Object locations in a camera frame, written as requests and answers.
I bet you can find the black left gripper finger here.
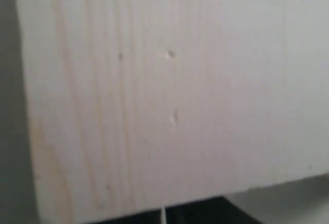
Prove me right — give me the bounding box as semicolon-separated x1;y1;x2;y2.
100;197;260;223

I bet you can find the large wooden cube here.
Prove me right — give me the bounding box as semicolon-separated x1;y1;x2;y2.
16;0;328;223

